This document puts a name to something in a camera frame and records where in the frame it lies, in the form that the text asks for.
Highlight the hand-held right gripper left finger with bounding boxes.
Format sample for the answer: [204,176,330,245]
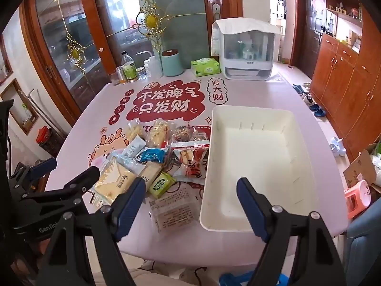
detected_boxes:
[36,177,146,286]

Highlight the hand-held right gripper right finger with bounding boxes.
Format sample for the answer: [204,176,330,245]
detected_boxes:
[236,177,347,286]

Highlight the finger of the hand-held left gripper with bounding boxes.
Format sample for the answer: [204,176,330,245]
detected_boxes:
[18,165,101,212]
[9,157,58,191]

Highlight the yellow sandwich cake packet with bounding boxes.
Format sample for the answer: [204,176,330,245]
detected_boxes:
[91,158,140,206]

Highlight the white plastic bin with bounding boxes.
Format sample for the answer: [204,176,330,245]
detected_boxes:
[199,105,319,233]

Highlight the small blue snack packet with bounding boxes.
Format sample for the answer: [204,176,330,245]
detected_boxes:
[140,147,167,164]

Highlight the red bag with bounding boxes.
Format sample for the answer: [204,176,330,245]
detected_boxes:
[36,126,51,143]

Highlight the small green snack packet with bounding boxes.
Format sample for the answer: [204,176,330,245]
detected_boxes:
[149,171,177,199]

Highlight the beige cake packet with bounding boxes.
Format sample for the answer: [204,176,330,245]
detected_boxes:
[138,162,163,191]

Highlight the light blue snack packet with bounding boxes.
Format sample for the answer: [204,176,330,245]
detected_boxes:
[109,152,143,173]

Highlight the clear wafer packet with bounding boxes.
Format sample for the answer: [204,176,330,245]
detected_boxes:
[148,189,198,234]

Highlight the white and grey snack packet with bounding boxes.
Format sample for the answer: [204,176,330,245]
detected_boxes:
[123,135,146,161]

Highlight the pale puff snack packet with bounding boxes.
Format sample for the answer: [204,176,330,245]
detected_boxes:
[125,122,146,143]

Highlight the blue cloth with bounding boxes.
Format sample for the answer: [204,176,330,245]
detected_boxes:
[220,271,295,286]

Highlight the light cloth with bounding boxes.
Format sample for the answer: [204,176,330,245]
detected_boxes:
[89,260,224,286]

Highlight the red and white snack packet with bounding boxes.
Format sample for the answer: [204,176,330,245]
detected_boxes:
[171,143,210,182]

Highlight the yellow striped bread packet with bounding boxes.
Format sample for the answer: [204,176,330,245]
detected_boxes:
[146,120,171,149]

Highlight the clear dark cookie packet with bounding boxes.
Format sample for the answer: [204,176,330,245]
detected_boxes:
[171,125,210,148]

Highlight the white shoes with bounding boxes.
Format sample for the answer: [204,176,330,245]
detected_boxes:
[329,137,347,157]

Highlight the pink plastic stool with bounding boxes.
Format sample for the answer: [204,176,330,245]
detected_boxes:
[345,180,372,219]

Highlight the pink printed tablecloth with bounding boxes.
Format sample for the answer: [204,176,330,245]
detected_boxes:
[45,61,349,263]

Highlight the cardboard box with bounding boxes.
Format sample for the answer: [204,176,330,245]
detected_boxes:
[342,149,381,188]

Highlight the clear bottle with green label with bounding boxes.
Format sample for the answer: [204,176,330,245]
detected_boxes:
[120,51,138,83]

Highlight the small gold door ornament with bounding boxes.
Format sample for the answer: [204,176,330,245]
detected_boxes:
[65,34,88,75]

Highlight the blue slippers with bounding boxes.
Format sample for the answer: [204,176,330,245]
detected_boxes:
[308,103,326,118]

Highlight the blue chair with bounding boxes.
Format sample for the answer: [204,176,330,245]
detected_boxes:
[347,211,381,286]

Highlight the tall white bottle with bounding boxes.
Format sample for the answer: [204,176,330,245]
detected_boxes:
[149,56,163,77]

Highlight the mint green canister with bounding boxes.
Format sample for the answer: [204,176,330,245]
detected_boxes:
[161,49,184,77]

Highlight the green tissue pack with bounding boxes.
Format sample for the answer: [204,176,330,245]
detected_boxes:
[191,58,221,77]

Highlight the white countertop sterilizer box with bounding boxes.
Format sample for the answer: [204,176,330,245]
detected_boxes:
[219,31,276,80]

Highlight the wooden storage cabinet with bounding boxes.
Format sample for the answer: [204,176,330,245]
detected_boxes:
[310,0,381,161]

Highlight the wooden glass sliding door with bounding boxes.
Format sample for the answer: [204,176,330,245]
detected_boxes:
[18,0,245,126]

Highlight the large gold door ornament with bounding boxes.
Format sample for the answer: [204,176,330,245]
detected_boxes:
[131,0,170,57]

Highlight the dark wooden entry door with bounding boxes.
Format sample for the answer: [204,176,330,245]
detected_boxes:
[293,0,326,78]

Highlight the wooden picture frame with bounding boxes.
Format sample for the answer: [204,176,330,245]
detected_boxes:
[0,79,39,134]

